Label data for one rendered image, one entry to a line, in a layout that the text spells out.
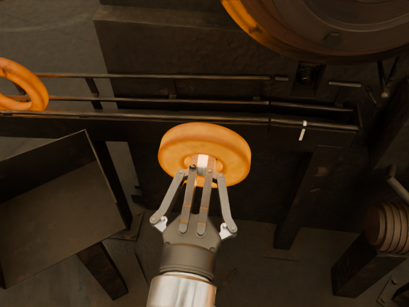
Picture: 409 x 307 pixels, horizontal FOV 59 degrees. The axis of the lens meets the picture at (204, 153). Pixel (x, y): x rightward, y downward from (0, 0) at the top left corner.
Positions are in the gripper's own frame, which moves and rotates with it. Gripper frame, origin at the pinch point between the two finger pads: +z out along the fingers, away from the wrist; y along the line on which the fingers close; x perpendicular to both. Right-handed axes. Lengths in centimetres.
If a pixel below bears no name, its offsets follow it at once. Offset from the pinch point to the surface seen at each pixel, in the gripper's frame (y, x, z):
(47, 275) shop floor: -58, -84, -5
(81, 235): -25.5, -23.6, -8.4
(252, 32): 5.9, 8.3, 20.7
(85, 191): -27.9, -23.8, 1.9
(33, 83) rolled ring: -44, -12, 23
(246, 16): 4.6, 11.4, 20.8
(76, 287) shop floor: -46, -84, -8
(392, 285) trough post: 66, -84, 6
